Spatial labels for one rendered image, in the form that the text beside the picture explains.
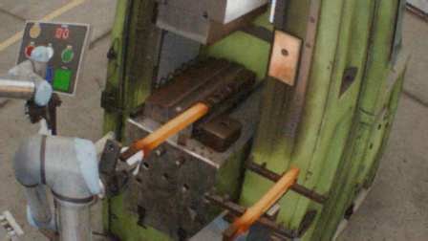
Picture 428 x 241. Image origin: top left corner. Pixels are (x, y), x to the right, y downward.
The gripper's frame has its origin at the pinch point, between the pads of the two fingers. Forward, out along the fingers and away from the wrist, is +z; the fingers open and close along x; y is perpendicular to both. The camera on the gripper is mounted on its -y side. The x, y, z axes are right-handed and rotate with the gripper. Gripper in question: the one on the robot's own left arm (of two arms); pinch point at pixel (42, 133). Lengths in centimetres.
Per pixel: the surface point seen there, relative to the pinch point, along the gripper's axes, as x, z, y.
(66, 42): -22.8, -19.7, -24.7
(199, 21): 26, -41, -47
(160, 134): 44, -20, -20
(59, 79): -17.0, -7.4, -19.1
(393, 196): 61, 94, -207
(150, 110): 13.0, -1.2, -44.0
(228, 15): 34, -46, -52
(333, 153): 53, 19, -108
